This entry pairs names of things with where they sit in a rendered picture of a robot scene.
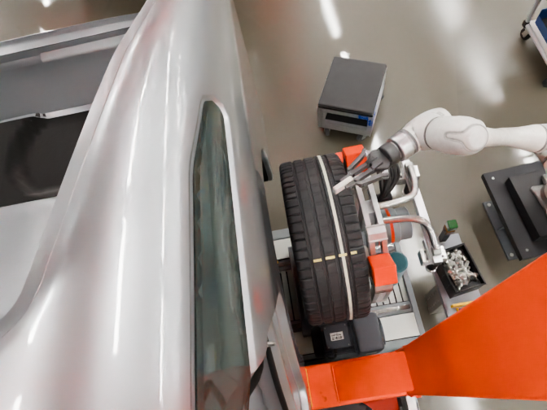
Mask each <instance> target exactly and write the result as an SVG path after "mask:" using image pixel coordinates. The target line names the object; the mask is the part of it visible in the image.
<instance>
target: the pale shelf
mask: <svg viewBox="0 0 547 410"><path fill-rule="evenodd" d="M437 239H438V237H437ZM438 242H439V239H438ZM422 243H423V245H424V248H425V249H427V244H426V241H425V239H423V241H422ZM461 243H462V242H461V239H460V237H459V234H458V233H455V234H451V235H450V236H449V238H448V239H447V241H446V242H442V243H440V242H439V244H440V246H444V249H447V248H449V247H451V246H456V245H458V244H461ZM432 274H433V277H434V279H435V284H436V287H437V290H438V292H439V295H440V300H441V303H442V305H443V308H444V312H445V315H446V318H448V317H450V316H451V315H452V314H454V313H455V312H457V309H456V308H462V307H465V306H461V307H452V308H451V307H450V306H451V305H453V304H455V303H464V302H470V301H474V300H475V299H477V298H478V297H480V293H479V289H477V290H474V291H471V292H469V293H466V294H462V295H459V296H457V297H454V298H451V299H450V298H449V296H448V294H447V292H446V290H445V288H444V286H443V284H442V282H441V280H440V278H439V276H438V274H437V272H436V271H434V272H433V273H432Z"/></svg>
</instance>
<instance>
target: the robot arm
mask: <svg viewBox="0 0 547 410"><path fill-rule="evenodd" d="M487 146H511V147H515V148H518V149H521V150H525V151H528V152H533V153H535V155H536V156H537V158H538V159H539V160H540V161H541V163H542V165H543V166H544V169H545V172H546V174H544V175H543V176H541V179H542V181H543V183H544V184H543V185H538V186H532V187H531V189H530V191H531V192H532V193H533V194H534V195H535V196H536V198H537V200H538V201H539V203H540V205H541V206H542V207H543V209H544V211H545V214H546V216H547V124H532V125H528V126H522V127H514V128H499V129H491V128H486V126H485V124H484V123H483V122H482V121H481V120H477V119H475V118H472V117H469V116H451V114H450V113H449V112H448V111H447V110H445V109H444V108H440V107H439V108H434V109H431V110H429V111H425V112H423V113H422V114H420V115H419V116H416V117H415V118H414V119H412V120H411V121H410V122H409V123H408V124H406V125H405V127H404V128H403V129H402V130H400V131H398V132H397V133H395V134H394V135H392V136H391V137H389V138H388V140H387V142H386V143H384V144H383V145H381V146H380V147H379V148H377V149H376V150H372V151H369V150H367V149H366V148H363V149H362V151H361V153H360V154H359V155H358V156H357V157H356V159H355V160H354V161H353V162H352V163H351V164H350V165H349V166H348V167H347V174H348V175H346V176H345V177H343V178H341V179H340V183H339V184H337V185H335V186H334V187H333V192H334V193H335V194H337V193H339V192H340V191H342V190H344V189H346V190H348V189H350V188H351V187H353V186H354V185H358V186H359V187H360V188H361V187H364V186H367V185H370V184H372V183H375V182H376V181H381V180H387V179H388V178H389V175H390V174H389V172H388V170H389V169H390V167H392V166H393V165H395V164H397V163H398V162H400V161H405V160H407V159H408V158H409V157H411V156H412V155H415V154H416V153H417V152H419V151H421V150H423V151H425V150H437V151H439V152H443V153H446V154H451V155H461V156H463V155H473V154H475V153H477V152H479V151H481V150H482V149H483V148H484V147H487ZM367 155H368V156H369V158H368V159H367V160H366V161H365V162H364V163H363V164H362V165H360V166H359V167H357V168H355V167H356V166H357V165H358V164H359V163H360V162H361V161H362V160H363V159H364V158H365V157H366V156H367ZM354 168H355V169H354ZM367 168H369V169H367ZM353 169H354V170H353ZM366 169H367V170H366ZM364 170H366V171H364ZM363 171H364V172H363ZM361 172H363V173H362V174H360V175H359V176H357V177H356V178H355V176H356V175H358V174H359V173H361ZM375 172H382V173H380V174H377V175H375V176H372V177H369V178H367V177H368V176H370V175H371V174H374V173H375ZM353 178H354V180H353ZM364 179H365V180H364Z"/></svg>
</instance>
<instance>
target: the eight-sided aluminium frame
mask: <svg viewBox="0 0 547 410"><path fill-rule="evenodd" d="M363 189H367V192H368V195H369V198H370V201H371V205H372V208H373V211H374V218H375V221H376V225H371V223H370V218H369V214H368V211H367V207H366V204H365V199H364V195H363V192H362V190H363ZM351 190H352V194H353V198H354V202H355V205H356V209H357V215H358V213H359V208H360V210H361V216H362V219H363V223H364V226H365V227H364V228H365V235H366V240H367V242H368V248H367V246H364V247H365V256H366V261H367V267H368V273H369V278H370V277H371V276H370V272H369V266H368V260H367V257H368V256H371V255H376V249H375V242H380V248H381V254H384V253H388V246H387V240H388V238H387V230H386V226H385V224H384V223H383V218H382V215H381V211H380V208H379V203H378V200H377V197H376V194H375V191H374V186H373V183H372V184H370V185H367V186H364V187H361V188H360V187H359V186H358V185H354V186H353V187H351ZM392 291H393V284H391V285H385V286H375V285H374V282H373V280H372V286H371V287H370V295H371V303H380V302H385V301H386V300H387V298H388V296H389V294H390V293H391V292H392Z"/></svg>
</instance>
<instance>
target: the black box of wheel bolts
mask: <svg viewBox="0 0 547 410"><path fill-rule="evenodd" d="M445 251H446V254H447V256H448V258H447V260H446V261H445V262H443V263H442V264H439V265H438V266H437V269H436V272H437V274H438V276H439V278H440V280H441V282H442V284H443V286H444V288H445V290H446V292H447V294H448V296H449V298H450V299H451V298H454V297H457V296H459V295H462V294H466V293H469V292H471V291H474V290H477V289H479V288H480V287H481V286H483V285H486V284H487V283H486V281H485V280H484V278H483V276H482V274H481V272H480V271H479V269H478V267H477V265H476V263H475V261H474V260H473V258H472V256H471V254H470V252H469V251H468V249H467V247H466V244H465V243H461V244H458V245H456V246H451V247H449V248H447V249H445Z"/></svg>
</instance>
